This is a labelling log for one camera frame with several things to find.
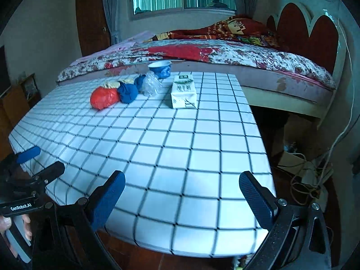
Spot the cardboard box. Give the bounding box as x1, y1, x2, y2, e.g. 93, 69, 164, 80
277, 115, 318, 169

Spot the red plastic bag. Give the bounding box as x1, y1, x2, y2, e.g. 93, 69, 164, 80
90, 87, 121, 110

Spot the blue and white bowl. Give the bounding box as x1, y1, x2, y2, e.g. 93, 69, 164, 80
148, 60, 172, 79

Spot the blue plastic bag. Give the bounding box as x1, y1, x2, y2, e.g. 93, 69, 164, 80
117, 82, 139, 104

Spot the yellow wrapper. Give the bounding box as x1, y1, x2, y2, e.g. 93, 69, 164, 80
103, 77, 135, 90

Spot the pink cloth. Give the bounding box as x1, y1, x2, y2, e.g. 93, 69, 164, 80
74, 31, 156, 62

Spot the white milk carton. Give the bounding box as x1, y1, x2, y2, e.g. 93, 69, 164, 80
170, 74, 197, 109

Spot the person's left hand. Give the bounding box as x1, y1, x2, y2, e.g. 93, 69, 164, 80
0, 214, 32, 259

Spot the small blue bag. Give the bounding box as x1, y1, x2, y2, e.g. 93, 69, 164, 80
134, 74, 147, 90

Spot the table with checkered tablecloth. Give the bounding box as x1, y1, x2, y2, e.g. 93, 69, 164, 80
8, 72, 277, 259

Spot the red printed blanket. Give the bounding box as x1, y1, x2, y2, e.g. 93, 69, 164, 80
143, 14, 284, 48

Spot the dark television screen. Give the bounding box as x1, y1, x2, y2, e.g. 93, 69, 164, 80
0, 45, 11, 96

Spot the white bed with red headboard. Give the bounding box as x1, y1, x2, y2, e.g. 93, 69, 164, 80
56, 2, 348, 127

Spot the floral quilt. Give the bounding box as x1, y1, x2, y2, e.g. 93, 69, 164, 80
58, 39, 336, 89

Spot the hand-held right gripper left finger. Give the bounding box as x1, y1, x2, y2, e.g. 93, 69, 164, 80
36, 170, 126, 270

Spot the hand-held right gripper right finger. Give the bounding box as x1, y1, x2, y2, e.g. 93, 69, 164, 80
238, 171, 333, 270

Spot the brown wooden door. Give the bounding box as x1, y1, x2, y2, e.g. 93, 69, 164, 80
76, 0, 111, 58

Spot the wooden cabinet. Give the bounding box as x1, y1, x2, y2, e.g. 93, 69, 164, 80
0, 73, 43, 147

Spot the white power strip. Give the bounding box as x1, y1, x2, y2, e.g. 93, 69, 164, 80
301, 160, 321, 186

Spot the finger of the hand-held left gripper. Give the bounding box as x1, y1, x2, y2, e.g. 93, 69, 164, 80
30, 161, 66, 187
6, 146, 41, 172

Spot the pink mattress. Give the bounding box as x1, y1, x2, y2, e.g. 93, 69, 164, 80
56, 62, 336, 107

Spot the clear plastic bag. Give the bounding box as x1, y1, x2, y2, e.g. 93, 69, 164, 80
141, 71, 164, 97

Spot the white cable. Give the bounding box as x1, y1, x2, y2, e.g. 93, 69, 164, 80
318, 20, 355, 175

